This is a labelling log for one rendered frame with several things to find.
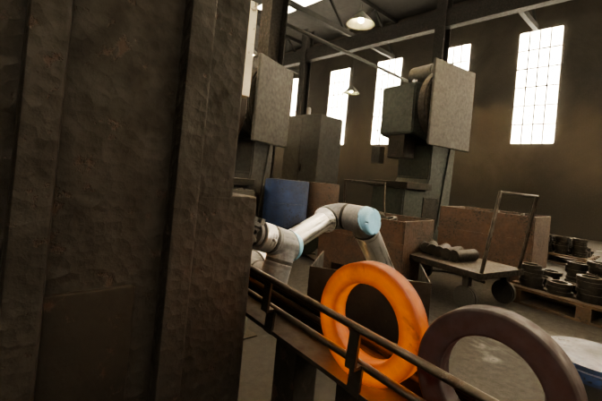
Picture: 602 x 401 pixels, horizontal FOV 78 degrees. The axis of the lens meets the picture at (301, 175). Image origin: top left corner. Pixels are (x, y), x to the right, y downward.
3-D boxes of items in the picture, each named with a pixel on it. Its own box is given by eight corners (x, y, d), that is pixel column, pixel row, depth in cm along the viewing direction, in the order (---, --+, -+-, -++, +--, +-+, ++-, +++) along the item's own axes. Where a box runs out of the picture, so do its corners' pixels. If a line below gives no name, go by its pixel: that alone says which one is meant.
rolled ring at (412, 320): (451, 307, 51) (441, 311, 48) (399, 410, 55) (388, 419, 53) (354, 239, 63) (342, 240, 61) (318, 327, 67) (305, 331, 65)
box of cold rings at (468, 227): (546, 277, 444) (552, 215, 445) (529, 287, 384) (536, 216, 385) (460, 259, 516) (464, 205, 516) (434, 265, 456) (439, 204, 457)
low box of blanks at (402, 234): (430, 280, 376) (435, 216, 376) (399, 293, 320) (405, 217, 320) (352, 260, 436) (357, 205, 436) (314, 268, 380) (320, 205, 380)
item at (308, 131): (298, 226, 699) (308, 122, 701) (332, 234, 646) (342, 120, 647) (274, 227, 652) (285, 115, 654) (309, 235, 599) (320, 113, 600)
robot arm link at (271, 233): (255, 249, 118) (274, 256, 111) (244, 245, 115) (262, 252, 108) (264, 222, 120) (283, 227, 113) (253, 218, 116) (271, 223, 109)
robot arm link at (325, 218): (330, 196, 175) (219, 255, 124) (353, 200, 168) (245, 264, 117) (331, 219, 178) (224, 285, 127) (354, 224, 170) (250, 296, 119)
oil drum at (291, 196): (278, 252, 442) (285, 178, 442) (249, 243, 485) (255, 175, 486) (313, 250, 482) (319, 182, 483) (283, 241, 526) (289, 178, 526)
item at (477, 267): (531, 311, 305) (541, 195, 306) (487, 321, 269) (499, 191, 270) (416, 272, 404) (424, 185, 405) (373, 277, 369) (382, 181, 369)
